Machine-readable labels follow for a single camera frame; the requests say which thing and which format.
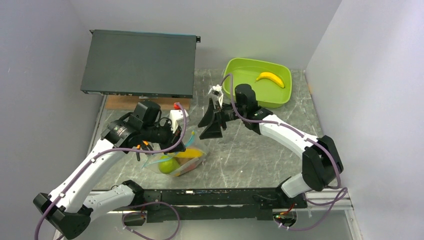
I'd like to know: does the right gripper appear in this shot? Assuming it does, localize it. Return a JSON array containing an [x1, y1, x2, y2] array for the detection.
[[197, 98, 245, 140]]

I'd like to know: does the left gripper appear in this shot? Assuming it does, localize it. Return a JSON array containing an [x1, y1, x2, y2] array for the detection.
[[142, 118, 186, 155]]

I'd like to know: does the green lime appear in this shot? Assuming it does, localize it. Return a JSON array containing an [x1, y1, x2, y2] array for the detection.
[[158, 158, 180, 175]]

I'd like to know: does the clear zip top bag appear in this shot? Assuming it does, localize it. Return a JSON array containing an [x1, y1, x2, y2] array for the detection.
[[143, 130, 209, 177]]

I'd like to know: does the yellow banana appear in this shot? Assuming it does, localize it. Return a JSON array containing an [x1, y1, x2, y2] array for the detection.
[[173, 148, 204, 159], [255, 72, 286, 89]]

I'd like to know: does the red apple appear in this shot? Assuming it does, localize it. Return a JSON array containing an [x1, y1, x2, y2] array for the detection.
[[180, 161, 202, 175]]

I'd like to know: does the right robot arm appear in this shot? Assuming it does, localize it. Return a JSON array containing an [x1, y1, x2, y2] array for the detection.
[[198, 84, 344, 208]]

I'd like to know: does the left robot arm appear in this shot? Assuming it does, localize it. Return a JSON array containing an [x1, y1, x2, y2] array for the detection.
[[33, 101, 189, 240]]

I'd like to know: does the wooden block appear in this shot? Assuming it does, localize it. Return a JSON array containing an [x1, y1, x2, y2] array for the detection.
[[104, 95, 192, 111]]

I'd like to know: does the green plastic bin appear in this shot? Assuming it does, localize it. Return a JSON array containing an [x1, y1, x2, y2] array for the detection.
[[224, 57, 293, 108]]

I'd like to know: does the yellow banana behind mango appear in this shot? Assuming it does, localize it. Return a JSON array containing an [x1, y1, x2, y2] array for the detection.
[[255, 72, 286, 89]]

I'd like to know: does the dark grey rack box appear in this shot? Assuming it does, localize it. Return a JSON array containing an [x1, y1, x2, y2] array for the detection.
[[80, 29, 201, 99]]

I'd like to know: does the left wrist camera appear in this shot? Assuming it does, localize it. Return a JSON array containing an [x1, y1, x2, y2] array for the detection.
[[168, 102, 190, 133]]

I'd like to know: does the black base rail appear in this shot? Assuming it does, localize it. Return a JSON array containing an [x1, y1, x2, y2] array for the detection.
[[124, 187, 308, 223]]

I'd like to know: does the aluminium frame rail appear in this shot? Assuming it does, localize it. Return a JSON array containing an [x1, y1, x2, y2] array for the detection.
[[74, 188, 361, 240]]

